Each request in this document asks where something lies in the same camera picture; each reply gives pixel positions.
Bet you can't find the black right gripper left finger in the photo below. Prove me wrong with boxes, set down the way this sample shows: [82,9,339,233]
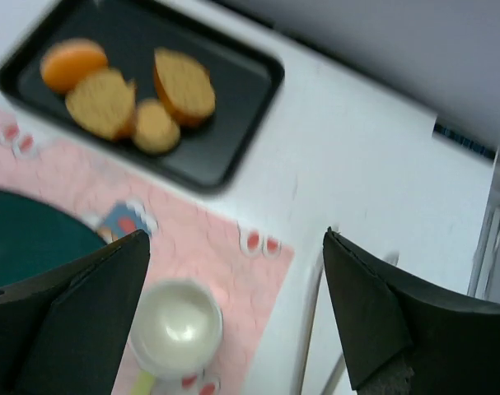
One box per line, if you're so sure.
[0,230,150,394]

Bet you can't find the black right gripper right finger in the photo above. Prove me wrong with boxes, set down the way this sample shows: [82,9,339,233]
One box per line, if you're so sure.
[323,230,500,394]

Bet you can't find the crusty speckled bread slice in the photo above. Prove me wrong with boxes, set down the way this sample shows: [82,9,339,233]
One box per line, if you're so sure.
[154,48,216,128]

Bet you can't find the dark teal square plate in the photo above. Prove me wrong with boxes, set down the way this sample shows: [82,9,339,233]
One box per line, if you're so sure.
[0,189,106,287]

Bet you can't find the pale yellow mug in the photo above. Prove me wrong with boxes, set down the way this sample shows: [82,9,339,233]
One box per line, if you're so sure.
[129,279,223,394]

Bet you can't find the pink bunny placemat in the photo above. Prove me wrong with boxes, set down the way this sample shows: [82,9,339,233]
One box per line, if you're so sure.
[0,111,294,394]

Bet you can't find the blue label sticker right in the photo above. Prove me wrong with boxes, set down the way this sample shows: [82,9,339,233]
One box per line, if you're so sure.
[432,123,496,160]

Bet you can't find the small pale round bun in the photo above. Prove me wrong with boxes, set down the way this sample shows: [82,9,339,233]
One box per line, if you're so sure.
[132,99,180,155]

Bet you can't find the glossy orange round bun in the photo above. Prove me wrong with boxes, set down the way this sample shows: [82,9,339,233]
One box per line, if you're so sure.
[40,38,109,94]

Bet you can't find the black baking tray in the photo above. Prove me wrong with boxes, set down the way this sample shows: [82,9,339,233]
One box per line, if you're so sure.
[0,1,284,193]

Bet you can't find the aluminium table frame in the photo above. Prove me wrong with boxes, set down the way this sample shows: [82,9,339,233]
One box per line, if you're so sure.
[468,156,500,303]

